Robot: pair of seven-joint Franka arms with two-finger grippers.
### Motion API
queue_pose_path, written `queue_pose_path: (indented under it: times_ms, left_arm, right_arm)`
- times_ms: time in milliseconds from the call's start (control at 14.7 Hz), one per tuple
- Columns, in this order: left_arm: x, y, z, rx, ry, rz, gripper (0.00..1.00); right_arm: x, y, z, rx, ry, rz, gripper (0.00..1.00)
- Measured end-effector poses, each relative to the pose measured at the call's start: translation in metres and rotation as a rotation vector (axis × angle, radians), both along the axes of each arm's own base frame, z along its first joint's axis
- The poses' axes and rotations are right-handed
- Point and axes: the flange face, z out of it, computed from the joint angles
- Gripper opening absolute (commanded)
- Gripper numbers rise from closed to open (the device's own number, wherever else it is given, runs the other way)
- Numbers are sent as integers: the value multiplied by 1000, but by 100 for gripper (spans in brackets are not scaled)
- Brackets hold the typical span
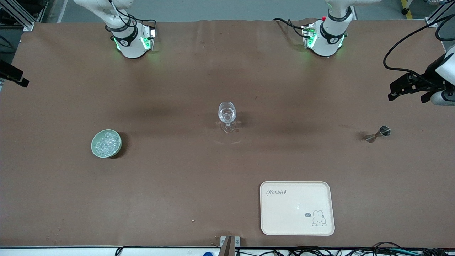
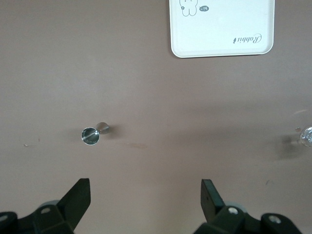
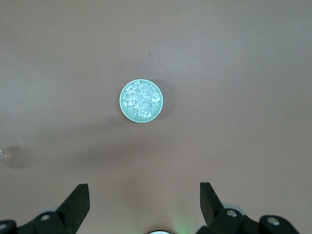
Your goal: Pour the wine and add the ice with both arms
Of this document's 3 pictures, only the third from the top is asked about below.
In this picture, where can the clear stemmed wine glass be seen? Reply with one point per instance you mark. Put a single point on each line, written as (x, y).
(1, 154)

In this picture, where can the clear ice cubes heap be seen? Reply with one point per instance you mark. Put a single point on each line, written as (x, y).
(141, 100)

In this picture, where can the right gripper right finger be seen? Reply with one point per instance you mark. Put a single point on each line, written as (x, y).
(212, 209)

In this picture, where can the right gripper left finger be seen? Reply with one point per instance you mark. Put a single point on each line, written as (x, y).
(73, 207)

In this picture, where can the pale green round bowl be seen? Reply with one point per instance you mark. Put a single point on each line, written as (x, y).
(126, 114)

